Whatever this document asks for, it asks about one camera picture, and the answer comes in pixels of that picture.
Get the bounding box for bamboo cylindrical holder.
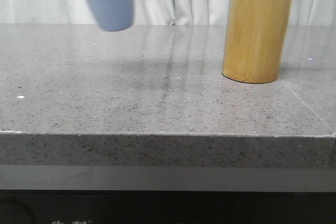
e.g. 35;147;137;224
222;0;292;84

